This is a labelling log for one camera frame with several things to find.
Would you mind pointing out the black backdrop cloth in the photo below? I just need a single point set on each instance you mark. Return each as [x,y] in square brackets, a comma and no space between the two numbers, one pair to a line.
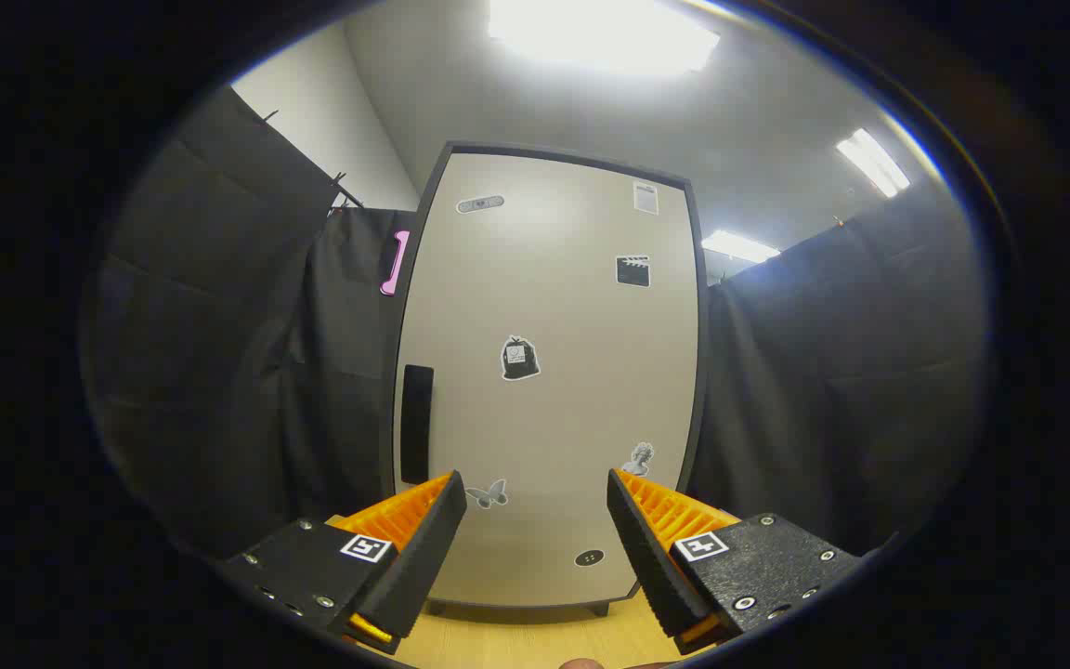
[219,372]

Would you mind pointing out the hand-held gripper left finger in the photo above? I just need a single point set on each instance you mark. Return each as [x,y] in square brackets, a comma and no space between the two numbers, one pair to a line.
[419,557]

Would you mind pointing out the short ceiling strip light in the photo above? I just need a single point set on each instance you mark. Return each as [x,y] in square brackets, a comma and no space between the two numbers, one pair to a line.
[739,246]

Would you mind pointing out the large ceiling light panel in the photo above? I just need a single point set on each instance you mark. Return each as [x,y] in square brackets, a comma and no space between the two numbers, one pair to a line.
[600,37]

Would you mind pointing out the long ceiling strip light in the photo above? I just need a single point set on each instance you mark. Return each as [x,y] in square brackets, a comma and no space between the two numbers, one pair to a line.
[872,163]

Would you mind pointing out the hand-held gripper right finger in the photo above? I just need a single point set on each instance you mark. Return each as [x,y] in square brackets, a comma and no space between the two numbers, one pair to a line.
[646,557]

